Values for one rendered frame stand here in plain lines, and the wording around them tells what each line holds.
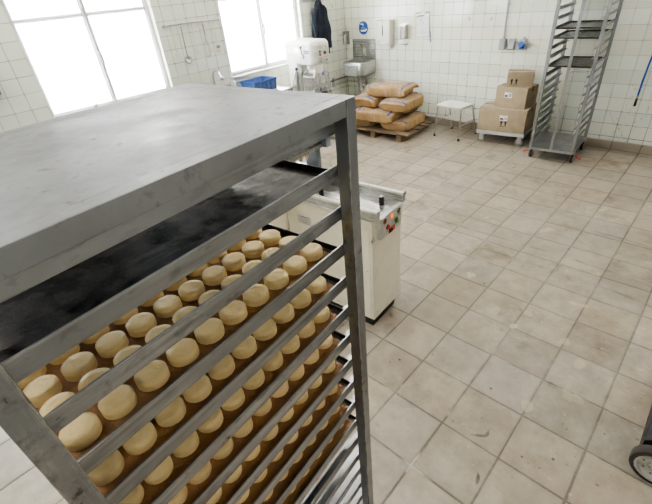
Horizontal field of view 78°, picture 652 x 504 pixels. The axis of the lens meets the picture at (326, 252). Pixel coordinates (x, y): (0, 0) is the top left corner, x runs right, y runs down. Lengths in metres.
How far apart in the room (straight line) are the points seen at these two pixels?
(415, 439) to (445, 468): 0.19
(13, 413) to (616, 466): 2.39
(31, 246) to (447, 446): 2.13
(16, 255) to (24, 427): 0.18
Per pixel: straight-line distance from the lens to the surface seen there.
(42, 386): 0.78
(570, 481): 2.40
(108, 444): 0.66
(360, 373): 1.13
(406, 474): 2.25
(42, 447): 0.57
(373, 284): 2.58
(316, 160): 3.10
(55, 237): 0.47
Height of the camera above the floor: 1.98
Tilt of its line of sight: 33 degrees down
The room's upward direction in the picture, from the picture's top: 6 degrees counter-clockwise
